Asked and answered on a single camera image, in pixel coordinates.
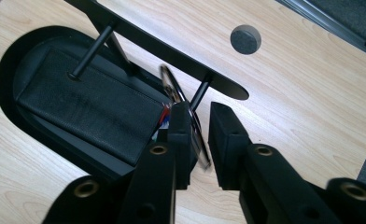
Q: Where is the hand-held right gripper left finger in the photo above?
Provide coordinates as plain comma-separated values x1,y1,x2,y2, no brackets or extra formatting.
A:
119,101,198,224

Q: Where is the key ring with coloured tags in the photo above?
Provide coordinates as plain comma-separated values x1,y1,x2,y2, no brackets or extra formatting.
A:
153,63,212,171

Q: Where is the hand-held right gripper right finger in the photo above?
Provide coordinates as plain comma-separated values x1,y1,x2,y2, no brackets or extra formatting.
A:
208,101,344,224

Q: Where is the black key holder with tray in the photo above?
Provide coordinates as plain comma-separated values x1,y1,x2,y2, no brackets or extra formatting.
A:
0,0,251,182

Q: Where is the metal floor rail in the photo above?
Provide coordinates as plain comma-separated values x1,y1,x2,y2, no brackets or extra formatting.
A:
275,0,366,61

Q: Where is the black wallet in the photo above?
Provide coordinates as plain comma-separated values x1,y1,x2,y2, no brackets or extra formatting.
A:
16,46,167,168

